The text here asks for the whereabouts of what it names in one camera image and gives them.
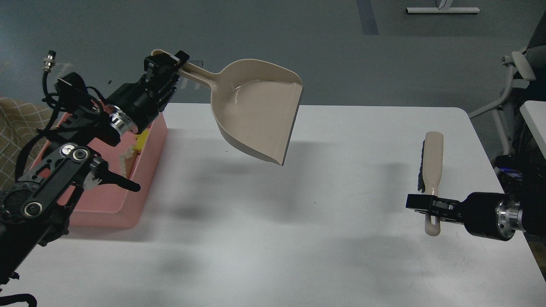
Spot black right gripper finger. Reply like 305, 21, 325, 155
406, 194, 464, 211
416, 208, 464, 225

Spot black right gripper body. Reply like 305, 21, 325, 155
460, 192, 510, 241

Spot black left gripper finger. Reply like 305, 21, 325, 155
154, 73, 180, 113
143, 50, 190, 93

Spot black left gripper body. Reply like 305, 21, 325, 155
107, 82, 165, 133

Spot beige hand brush black bristles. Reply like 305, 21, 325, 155
417, 131, 444, 237

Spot beige plastic dustpan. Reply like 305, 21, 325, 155
178, 59, 303, 165

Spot yellow sponge piece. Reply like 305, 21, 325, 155
132, 128, 151, 152

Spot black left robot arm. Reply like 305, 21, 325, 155
0, 50, 189, 284

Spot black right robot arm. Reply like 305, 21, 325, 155
405, 155, 545, 241

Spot pink plastic bin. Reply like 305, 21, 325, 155
28, 112, 168, 228

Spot white side table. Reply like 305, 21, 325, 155
520, 100, 546, 158

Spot beige checkered cloth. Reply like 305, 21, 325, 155
0, 97, 52, 188

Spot grey office chair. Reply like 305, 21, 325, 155
469, 15, 545, 174

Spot white stand base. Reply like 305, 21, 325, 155
406, 0, 480, 15

